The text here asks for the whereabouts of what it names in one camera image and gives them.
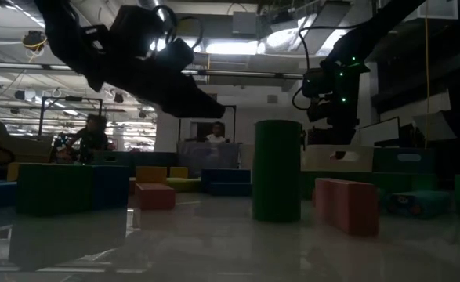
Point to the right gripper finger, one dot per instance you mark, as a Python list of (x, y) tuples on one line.
[(345, 135), (327, 135)]

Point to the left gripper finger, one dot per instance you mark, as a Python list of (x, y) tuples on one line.
[(186, 114), (198, 98)]

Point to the yellow cube block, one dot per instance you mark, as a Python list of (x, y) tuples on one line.
[(151, 175), (178, 172), (12, 172)]

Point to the green cylinder block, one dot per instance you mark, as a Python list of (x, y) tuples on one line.
[(276, 172)]

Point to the lime rectangular block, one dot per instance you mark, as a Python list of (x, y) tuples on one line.
[(184, 185)]

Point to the green cube block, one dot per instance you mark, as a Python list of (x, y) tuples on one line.
[(53, 190)]

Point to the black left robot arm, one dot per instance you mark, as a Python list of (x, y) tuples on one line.
[(69, 35)]

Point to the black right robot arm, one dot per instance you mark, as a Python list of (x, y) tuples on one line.
[(378, 27)]

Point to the white panel board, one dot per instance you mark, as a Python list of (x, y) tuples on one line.
[(380, 132)]

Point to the person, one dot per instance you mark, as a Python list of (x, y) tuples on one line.
[(216, 135), (92, 137)]

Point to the grey plastic bin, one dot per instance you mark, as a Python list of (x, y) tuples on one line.
[(208, 156)]

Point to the teal plastic bin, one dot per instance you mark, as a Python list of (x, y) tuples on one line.
[(386, 162), (114, 158)]

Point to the blue plastic bin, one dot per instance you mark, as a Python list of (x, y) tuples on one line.
[(155, 160)]

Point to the ceiling light panel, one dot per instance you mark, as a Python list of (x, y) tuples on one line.
[(231, 47)]

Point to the green arch block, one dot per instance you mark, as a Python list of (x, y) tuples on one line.
[(421, 182), (390, 183)]

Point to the pink rectangular block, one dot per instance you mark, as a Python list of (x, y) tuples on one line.
[(132, 186), (155, 197), (347, 207)]

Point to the white angled panel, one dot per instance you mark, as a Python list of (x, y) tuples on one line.
[(433, 127)]

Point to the teal rectangular block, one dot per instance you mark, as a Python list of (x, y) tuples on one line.
[(425, 201)]

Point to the tan bulky object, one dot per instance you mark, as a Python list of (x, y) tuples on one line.
[(18, 149)]

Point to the black gantry frame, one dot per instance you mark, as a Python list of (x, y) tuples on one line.
[(73, 98), (182, 125)]

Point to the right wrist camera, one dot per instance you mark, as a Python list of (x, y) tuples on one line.
[(314, 83)]

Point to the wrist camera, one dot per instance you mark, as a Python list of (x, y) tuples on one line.
[(314, 83), (174, 55)]

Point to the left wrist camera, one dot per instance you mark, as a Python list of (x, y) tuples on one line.
[(174, 55)]

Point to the long ceiling light rail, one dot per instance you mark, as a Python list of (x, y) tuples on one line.
[(253, 73)]

